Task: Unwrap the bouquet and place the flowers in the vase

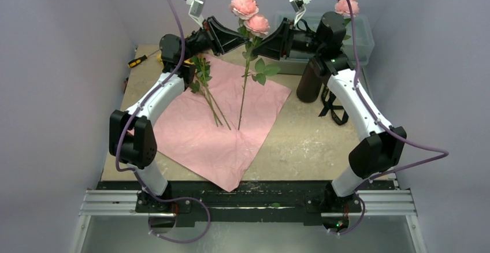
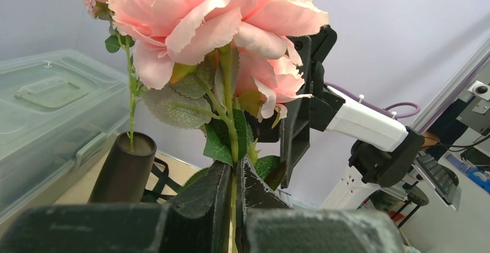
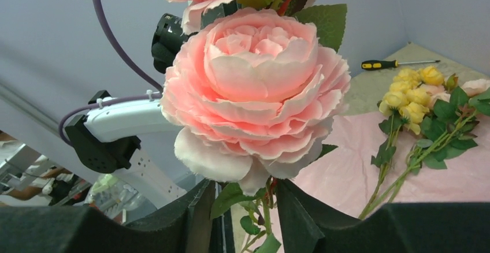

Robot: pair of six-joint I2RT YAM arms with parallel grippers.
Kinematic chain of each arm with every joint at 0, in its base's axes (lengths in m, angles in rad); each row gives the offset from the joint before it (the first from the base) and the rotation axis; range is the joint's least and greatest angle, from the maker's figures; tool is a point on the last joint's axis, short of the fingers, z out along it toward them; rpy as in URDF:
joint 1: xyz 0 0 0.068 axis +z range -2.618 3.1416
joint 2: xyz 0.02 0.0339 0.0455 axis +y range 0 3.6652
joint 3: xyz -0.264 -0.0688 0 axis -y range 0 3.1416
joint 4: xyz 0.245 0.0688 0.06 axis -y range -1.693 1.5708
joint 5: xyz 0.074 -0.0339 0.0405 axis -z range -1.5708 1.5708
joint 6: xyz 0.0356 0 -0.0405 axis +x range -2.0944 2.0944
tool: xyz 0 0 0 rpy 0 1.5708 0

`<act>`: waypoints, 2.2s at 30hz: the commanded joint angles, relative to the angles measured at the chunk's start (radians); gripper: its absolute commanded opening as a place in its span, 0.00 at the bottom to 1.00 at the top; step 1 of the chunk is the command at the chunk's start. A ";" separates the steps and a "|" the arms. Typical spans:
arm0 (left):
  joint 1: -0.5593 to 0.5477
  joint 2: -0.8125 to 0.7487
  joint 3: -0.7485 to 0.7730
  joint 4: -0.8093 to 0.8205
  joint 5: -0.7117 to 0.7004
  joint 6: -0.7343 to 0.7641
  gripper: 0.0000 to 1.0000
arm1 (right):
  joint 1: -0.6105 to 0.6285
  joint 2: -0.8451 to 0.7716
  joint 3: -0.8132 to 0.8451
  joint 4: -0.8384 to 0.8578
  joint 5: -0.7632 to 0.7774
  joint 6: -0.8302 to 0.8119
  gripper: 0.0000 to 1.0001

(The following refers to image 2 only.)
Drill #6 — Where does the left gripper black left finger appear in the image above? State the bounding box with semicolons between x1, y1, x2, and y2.
1;162;232;252

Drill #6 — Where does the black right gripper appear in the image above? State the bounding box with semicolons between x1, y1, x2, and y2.
280;25;346;189

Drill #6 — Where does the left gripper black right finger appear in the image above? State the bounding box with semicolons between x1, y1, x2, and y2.
235;157;406;252

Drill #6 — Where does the black ribbon with gold lettering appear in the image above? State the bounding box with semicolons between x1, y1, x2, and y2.
141;157;183;203

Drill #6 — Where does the pink rose stem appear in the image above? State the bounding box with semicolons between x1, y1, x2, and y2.
107;0;330;253
83;0;147;152

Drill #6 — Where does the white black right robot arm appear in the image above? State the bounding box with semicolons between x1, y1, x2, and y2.
280;25;424;210

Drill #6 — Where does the dark cylindrical vase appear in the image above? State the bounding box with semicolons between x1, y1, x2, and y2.
88;132;157;203

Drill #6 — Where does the green translucent plastic storage box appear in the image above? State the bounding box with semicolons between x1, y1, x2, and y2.
1;49;129;226

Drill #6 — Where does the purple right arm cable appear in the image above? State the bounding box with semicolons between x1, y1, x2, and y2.
325;82;422;120

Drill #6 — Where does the aluminium rail frame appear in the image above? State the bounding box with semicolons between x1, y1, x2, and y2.
412;38;489;132

